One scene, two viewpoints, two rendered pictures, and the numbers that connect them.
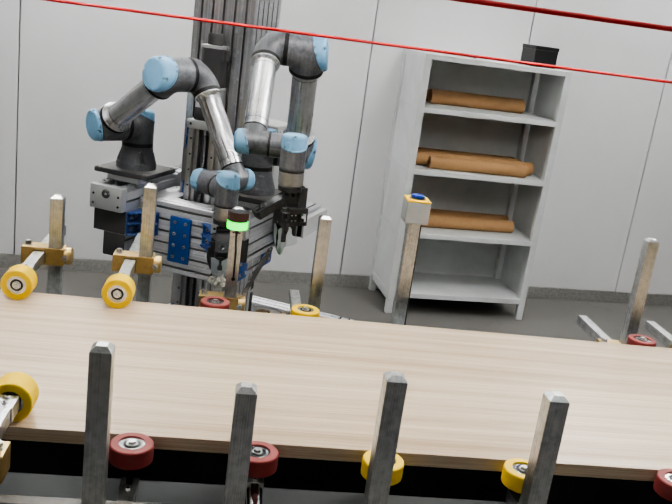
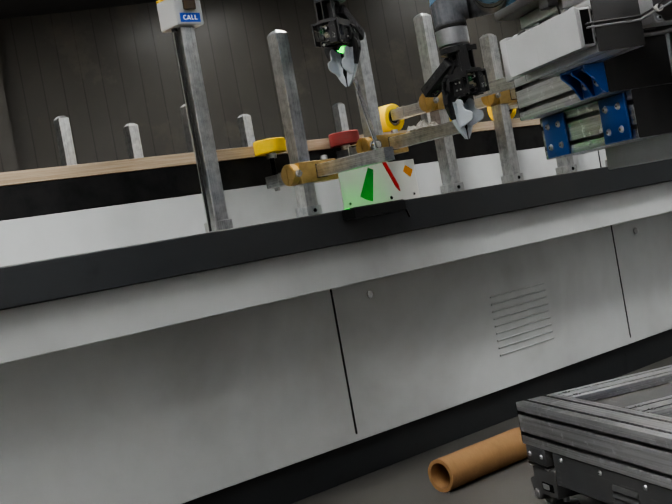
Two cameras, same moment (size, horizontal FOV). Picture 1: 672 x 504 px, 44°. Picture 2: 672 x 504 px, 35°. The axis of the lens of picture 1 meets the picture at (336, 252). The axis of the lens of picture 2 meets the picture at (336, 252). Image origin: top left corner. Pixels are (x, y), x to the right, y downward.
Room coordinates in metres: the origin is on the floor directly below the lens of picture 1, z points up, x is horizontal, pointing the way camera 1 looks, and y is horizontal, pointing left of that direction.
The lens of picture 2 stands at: (4.49, -1.28, 0.66)
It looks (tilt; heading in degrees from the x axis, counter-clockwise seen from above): 1 degrees down; 147
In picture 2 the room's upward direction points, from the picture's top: 10 degrees counter-clockwise
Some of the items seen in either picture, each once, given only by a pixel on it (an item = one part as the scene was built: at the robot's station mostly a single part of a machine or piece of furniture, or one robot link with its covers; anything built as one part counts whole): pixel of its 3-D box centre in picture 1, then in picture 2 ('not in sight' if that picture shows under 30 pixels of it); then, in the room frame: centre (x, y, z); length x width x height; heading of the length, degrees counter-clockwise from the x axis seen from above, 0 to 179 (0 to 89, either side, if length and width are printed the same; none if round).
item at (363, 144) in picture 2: (221, 303); (381, 145); (2.29, 0.31, 0.85); 0.13 x 0.06 x 0.05; 98
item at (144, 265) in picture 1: (137, 262); (442, 100); (2.26, 0.56, 0.94); 0.13 x 0.06 x 0.05; 98
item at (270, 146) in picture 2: (303, 326); (272, 160); (2.17, 0.06, 0.85); 0.08 x 0.08 x 0.11
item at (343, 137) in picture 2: (213, 318); (346, 152); (2.14, 0.31, 0.85); 0.08 x 0.08 x 0.11
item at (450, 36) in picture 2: (224, 213); (453, 39); (2.57, 0.37, 1.04); 0.08 x 0.08 x 0.05
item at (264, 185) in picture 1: (255, 177); not in sight; (2.98, 0.33, 1.09); 0.15 x 0.15 x 0.10
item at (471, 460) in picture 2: not in sight; (482, 458); (2.42, 0.36, 0.04); 0.30 x 0.08 x 0.08; 98
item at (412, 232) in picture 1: (402, 293); (200, 130); (2.37, -0.22, 0.92); 0.05 x 0.04 x 0.45; 98
